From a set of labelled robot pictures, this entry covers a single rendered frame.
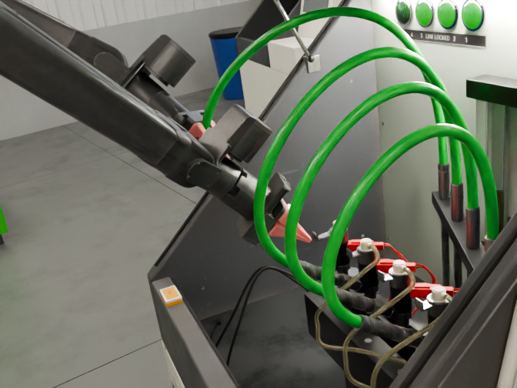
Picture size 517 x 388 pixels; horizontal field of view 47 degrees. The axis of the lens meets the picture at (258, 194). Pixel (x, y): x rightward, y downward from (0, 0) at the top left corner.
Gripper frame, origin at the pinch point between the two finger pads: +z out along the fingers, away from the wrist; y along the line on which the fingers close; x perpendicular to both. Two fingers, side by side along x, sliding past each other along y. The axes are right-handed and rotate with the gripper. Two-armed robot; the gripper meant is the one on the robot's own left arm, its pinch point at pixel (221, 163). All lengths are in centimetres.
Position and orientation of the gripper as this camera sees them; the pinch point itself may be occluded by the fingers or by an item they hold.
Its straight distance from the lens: 95.9
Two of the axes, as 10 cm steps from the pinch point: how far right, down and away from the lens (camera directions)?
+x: -5.9, 7.4, 3.4
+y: 3.1, -1.8, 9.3
